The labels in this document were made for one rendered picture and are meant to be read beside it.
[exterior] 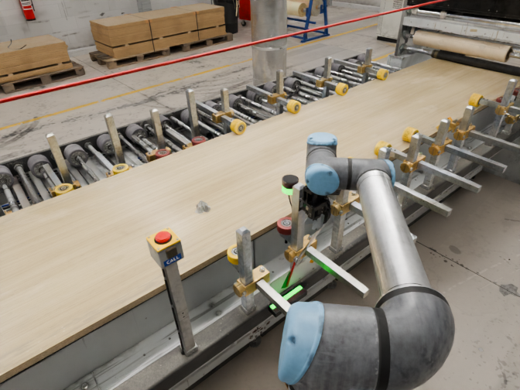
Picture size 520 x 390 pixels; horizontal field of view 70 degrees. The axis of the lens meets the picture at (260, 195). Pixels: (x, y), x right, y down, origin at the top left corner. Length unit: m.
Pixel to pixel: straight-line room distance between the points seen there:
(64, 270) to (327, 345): 1.16
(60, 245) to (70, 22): 6.83
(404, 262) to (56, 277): 1.19
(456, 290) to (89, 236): 2.16
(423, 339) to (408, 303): 0.06
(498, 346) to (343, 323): 2.03
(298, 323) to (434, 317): 0.19
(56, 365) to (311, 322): 1.08
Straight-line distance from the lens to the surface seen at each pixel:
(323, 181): 1.01
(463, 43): 3.70
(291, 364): 0.55
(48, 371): 1.49
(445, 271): 2.81
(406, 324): 0.58
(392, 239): 0.75
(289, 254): 1.46
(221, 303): 1.62
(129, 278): 1.41
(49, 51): 6.83
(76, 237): 1.66
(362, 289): 1.37
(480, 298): 2.74
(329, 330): 0.55
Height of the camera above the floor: 1.89
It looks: 36 degrees down
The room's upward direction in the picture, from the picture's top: 2 degrees counter-clockwise
